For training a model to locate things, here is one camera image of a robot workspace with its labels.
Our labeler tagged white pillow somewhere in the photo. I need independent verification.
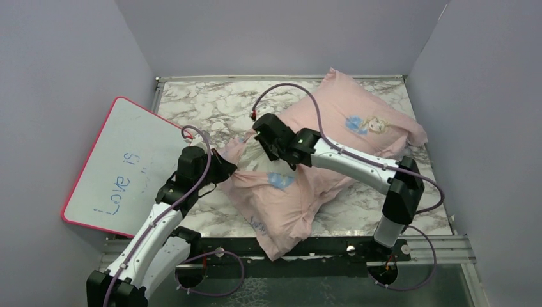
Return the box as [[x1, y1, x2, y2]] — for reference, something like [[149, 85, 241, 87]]
[[237, 146, 279, 173]]

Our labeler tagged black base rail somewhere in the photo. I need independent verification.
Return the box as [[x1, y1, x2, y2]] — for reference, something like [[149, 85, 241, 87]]
[[175, 236, 411, 283]]

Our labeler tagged pink-framed whiteboard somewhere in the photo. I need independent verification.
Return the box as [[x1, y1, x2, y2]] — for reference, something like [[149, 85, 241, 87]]
[[61, 97, 188, 237]]

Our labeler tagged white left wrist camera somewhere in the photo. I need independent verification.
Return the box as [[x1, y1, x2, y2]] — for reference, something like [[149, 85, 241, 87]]
[[189, 136, 207, 150]]

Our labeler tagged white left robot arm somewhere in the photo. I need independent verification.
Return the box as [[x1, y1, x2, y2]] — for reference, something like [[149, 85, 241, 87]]
[[86, 146, 237, 306]]

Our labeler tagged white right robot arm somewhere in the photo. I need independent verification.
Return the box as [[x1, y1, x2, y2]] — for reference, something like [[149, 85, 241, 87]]
[[252, 114, 425, 260]]

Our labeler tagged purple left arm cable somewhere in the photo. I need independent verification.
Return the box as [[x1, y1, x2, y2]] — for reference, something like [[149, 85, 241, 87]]
[[101, 125, 245, 307]]

